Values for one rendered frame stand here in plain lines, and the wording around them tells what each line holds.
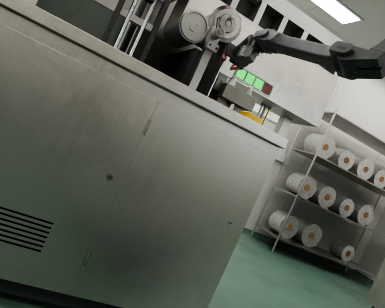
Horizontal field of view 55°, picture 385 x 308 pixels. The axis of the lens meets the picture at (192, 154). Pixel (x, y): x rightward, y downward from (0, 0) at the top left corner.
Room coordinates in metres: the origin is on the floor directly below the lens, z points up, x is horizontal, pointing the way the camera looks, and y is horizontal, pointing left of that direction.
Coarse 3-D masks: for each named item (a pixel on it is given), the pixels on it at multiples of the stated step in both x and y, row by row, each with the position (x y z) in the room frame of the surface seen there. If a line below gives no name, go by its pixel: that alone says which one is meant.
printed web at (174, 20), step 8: (184, 0) 1.57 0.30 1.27; (144, 8) 1.45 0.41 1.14; (176, 8) 1.65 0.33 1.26; (184, 8) 1.51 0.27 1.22; (176, 16) 1.57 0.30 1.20; (208, 16) 1.59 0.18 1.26; (168, 24) 1.65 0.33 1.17; (176, 24) 1.52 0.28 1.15; (128, 32) 1.59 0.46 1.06; (168, 32) 1.63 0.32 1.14; (176, 32) 1.54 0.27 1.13; (128, 40) 1.49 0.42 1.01; (168, 40) 1.68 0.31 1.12; (176, 40) 1.60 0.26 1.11; (184, 40) 1.53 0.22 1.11; (200, 40) 1.53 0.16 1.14; (120, 48) 1.62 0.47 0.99
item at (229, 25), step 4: (224, 16) 1.53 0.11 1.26; (228, 16) 1.53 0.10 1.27; (220, 20) 1.52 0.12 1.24; (224, 20) 1.53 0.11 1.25; (228, 20) 1.54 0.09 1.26; (232, 20) 1.54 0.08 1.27; (220, 24) 1.53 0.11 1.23; (224, 24) 1.53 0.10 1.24; (228, 24) 1.54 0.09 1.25; (232, 24) 1.54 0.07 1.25; (224, 28) 1.53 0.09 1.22; (228, 28) 1.54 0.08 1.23; (232, 28) 1.55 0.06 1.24; (228, 32) 1.54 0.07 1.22
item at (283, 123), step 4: (280, 116) 2.34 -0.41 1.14; (284, 116) 2.31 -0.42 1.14; (280, 120) 2.33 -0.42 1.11; (284, 120) 2.30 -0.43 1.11; (288, 120) 2.31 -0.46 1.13; (280, 124) 2.31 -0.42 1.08; (284, 124) 2.30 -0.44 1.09; (288, 124) 2.32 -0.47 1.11; (276, 128) 2.33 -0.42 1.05; (280, 128) 2.30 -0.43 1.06; (284, 128) 2.31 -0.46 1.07; (288, 128) 2.32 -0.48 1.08; (276, 132) 2.32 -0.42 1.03; (280, 132) 2.30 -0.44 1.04; (284, 132) 2.31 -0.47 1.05; (284, 136) 2.32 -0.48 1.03
